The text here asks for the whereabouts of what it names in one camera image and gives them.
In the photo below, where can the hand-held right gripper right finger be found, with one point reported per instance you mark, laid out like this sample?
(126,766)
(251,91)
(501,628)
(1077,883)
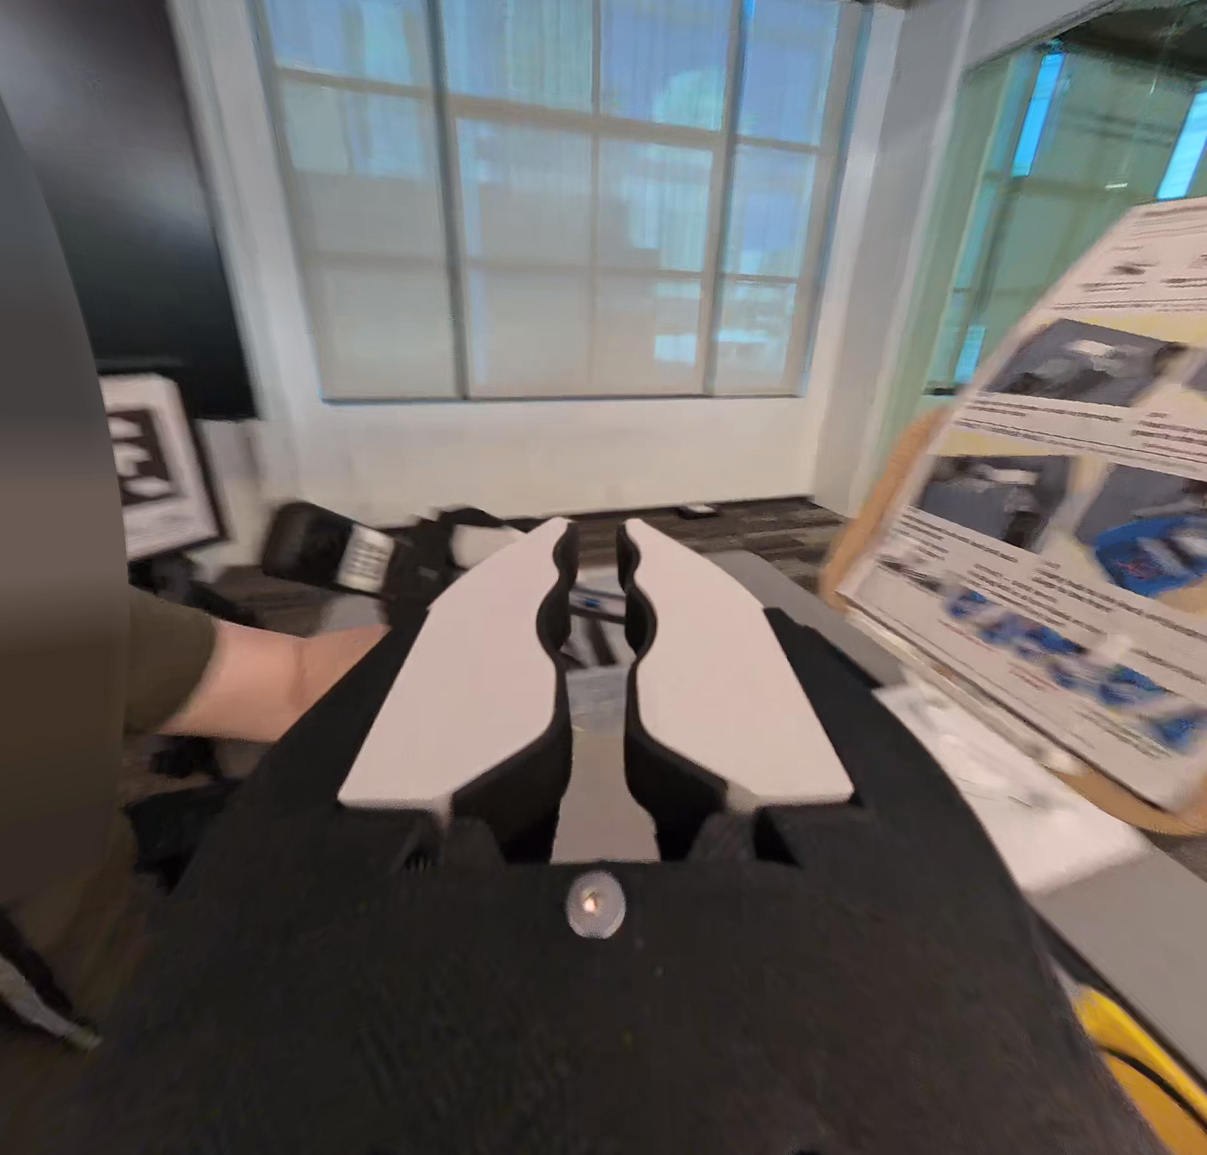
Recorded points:
(744,702)

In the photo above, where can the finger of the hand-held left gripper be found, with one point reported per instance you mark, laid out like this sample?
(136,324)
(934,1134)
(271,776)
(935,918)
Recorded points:
(476,544)

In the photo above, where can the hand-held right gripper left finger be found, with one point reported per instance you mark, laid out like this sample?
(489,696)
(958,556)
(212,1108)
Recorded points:
(452,702)

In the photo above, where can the grey USB hub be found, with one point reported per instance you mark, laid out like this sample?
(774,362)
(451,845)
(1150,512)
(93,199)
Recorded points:
(592,608)

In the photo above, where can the yellow storage bin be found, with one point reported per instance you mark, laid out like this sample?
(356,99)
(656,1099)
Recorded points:
(1131,1031)

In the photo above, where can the person's left forearm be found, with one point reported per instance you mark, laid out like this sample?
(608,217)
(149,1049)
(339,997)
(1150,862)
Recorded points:
(273,673)

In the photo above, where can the black framed marker sign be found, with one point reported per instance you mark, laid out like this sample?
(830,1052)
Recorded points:
(151,476)

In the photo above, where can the instruction sheet on wooden stand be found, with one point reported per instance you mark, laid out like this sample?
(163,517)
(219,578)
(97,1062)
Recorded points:
(876,514)

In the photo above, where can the white metal stand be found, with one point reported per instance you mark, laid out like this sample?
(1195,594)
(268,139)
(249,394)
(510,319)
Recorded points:
(1037,834)

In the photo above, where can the printed instruction sheet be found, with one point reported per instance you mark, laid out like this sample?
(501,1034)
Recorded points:
(1037,560)

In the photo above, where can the glass window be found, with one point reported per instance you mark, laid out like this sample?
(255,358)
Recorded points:
(1084,183)
(566,231)

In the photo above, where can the dark wall panel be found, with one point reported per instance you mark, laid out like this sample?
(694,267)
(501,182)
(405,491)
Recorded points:
(113,183)

